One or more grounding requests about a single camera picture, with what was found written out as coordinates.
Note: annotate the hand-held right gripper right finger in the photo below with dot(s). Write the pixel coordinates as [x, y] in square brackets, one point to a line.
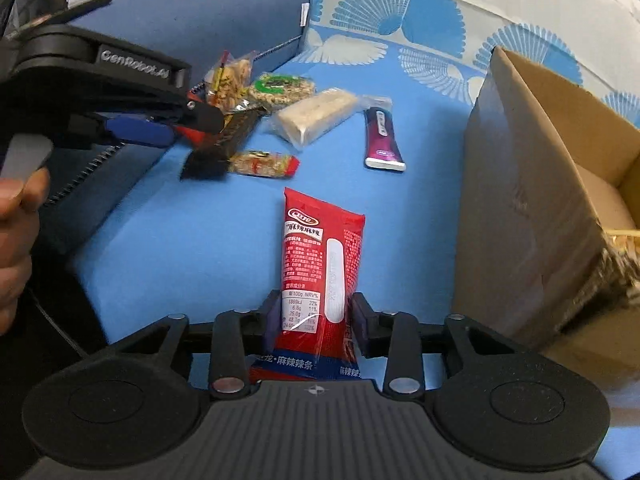
[359, 327]

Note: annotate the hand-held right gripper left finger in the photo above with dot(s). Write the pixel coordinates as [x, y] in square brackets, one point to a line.
[272, 312]

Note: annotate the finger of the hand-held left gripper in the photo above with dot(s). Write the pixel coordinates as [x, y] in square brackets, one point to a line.
[202, 115]
[137, 131]

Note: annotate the black snack packet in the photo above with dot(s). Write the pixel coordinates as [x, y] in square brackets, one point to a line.
[227, 142]

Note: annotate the clear peanut snack packet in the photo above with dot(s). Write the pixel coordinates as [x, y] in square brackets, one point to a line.
[231, 77]

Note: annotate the red snack packet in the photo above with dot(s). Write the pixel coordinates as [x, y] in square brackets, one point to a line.
[310, 270]

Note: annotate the pink and white tube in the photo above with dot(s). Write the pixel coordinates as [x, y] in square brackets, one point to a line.
[382, 135]

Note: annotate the cardboard box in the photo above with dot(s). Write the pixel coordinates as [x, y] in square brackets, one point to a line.
[530, 220]

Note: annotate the person's left hand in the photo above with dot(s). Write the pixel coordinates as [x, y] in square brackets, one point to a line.
[17, 240]

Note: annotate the small red nut bar packet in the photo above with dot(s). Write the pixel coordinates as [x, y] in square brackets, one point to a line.
[262, 164]

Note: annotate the round green rice cracker packet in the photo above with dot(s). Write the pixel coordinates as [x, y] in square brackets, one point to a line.
[280, 89]

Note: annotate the blue fan printed sheet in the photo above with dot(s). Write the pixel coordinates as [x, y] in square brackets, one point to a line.
[200, 240]

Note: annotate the clear wrapped white bar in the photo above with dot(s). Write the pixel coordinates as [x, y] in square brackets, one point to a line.
[315, 115]

